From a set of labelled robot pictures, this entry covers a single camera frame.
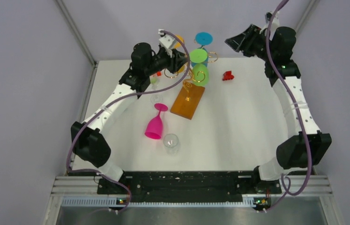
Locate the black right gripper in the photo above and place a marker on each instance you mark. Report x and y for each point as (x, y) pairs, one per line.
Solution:
(245, 41)

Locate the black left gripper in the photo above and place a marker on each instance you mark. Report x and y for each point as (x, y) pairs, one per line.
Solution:
(171, 60)

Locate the yellow plastic wine glass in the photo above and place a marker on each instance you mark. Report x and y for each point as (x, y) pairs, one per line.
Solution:
(175, 46)

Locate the green plastic wine glass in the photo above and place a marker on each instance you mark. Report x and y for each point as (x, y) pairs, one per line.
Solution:
(200, 72)

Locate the blue plastic wine glass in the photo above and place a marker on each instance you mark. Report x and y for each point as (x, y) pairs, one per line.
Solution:
(204, 42)

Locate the gold wire glass rack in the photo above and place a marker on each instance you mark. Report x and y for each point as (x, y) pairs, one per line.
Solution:
(190, 95)

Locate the pink plastic wine glass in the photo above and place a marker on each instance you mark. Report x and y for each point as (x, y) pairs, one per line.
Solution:
(154, 129)

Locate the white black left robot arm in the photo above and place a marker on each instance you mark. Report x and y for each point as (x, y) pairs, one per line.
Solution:
(87, 141)

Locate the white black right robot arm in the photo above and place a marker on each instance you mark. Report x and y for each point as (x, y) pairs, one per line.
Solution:
(285, 79)

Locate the clear tall wine glass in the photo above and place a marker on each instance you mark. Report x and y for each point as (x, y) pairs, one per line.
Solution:
(156, 97)

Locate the red toy brick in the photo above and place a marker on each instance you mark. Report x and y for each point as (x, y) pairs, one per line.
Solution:
(227, 76)

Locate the clear glass tumbler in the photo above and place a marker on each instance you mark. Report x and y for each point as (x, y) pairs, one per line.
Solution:
(171, 143)

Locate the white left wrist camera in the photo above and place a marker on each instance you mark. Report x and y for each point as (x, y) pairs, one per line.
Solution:
(166, 41)

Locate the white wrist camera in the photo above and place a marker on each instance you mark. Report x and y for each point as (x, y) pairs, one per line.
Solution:
(274, 25)
(166, 41)

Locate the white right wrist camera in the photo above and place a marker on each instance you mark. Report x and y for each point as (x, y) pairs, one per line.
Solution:
(274, 25)

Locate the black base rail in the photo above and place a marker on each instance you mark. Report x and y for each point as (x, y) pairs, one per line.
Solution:
(189, 186)

